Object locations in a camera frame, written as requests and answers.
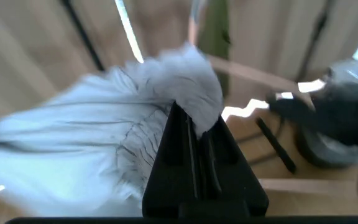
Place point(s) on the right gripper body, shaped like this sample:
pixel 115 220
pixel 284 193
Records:
pixel 350 115

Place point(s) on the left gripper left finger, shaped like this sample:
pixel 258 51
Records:
pixel 172 180

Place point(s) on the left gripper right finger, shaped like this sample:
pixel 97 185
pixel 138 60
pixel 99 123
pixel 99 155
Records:
pixel 238 183

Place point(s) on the green long-sleeved shirt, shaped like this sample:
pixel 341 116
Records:
pixel 214 28

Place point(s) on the white laundry basket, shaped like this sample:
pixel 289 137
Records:
pixel 325 152

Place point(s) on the black clothes rack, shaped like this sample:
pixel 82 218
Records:
pixel 82 34

